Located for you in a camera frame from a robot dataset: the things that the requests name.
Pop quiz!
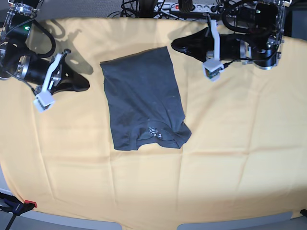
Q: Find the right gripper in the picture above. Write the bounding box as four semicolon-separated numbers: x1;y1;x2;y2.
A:
15;56;90;93

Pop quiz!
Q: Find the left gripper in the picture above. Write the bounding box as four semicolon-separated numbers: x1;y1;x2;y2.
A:
171;27;248;61

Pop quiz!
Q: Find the blue-grey T-shirt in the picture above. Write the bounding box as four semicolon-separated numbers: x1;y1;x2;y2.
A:
100;46;191;151

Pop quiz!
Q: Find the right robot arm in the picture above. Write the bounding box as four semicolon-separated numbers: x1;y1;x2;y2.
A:
0;0;90;95

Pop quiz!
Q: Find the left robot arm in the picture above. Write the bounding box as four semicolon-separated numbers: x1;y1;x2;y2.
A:
171;0;285;70

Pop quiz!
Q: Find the white power strip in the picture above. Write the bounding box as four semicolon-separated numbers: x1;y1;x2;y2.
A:
154;0;217;14

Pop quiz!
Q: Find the yellow table cloth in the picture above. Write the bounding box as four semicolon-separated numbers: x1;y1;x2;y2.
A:
0;18;307;230

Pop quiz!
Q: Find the blue bar clamp red pad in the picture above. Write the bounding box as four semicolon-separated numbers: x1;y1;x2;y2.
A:
0;191;37;230

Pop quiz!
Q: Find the black clamp at right edge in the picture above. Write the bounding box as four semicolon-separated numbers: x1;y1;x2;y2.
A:
300;209;307;217

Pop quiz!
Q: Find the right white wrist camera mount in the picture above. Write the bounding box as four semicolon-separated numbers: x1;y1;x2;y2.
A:
33;49;71;113

